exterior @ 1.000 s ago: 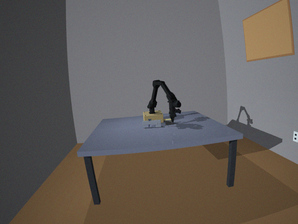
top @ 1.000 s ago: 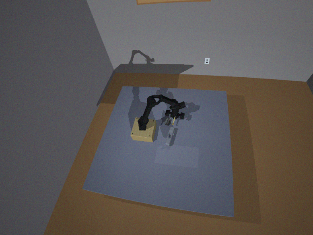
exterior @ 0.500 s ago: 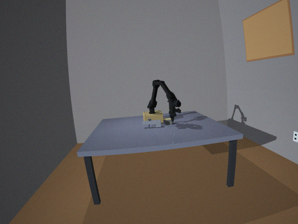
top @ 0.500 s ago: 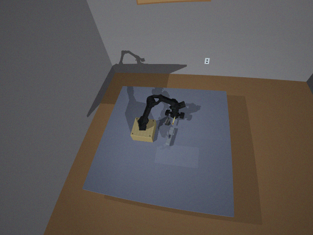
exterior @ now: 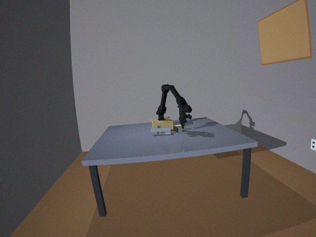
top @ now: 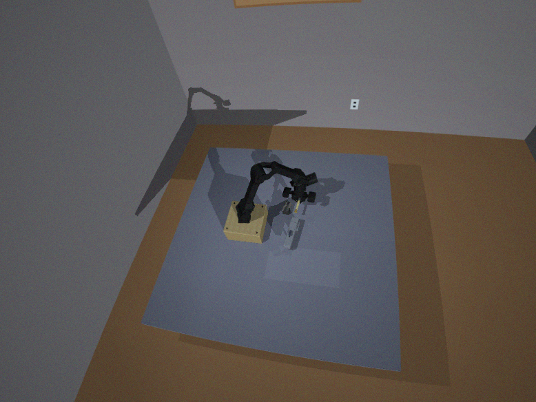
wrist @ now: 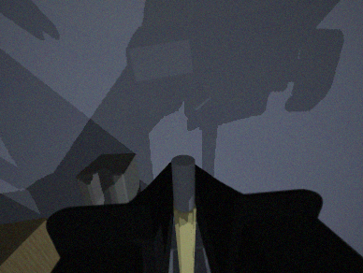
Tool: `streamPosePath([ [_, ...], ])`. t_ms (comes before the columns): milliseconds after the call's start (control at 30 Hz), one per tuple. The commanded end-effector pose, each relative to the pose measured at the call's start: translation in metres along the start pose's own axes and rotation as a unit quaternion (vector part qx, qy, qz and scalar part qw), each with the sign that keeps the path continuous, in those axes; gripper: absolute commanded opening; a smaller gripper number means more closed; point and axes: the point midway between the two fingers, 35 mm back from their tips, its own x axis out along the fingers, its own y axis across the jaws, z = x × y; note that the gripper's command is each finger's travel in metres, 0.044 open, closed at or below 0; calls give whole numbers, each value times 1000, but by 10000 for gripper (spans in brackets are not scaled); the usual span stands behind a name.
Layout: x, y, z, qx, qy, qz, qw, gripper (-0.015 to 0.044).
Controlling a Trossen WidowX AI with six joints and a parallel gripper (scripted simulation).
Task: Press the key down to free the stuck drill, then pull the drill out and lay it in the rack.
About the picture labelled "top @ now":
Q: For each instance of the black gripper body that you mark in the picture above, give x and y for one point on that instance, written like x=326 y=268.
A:
x=299 y=194

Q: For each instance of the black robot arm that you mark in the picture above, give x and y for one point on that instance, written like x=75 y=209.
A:
x=258 y=176

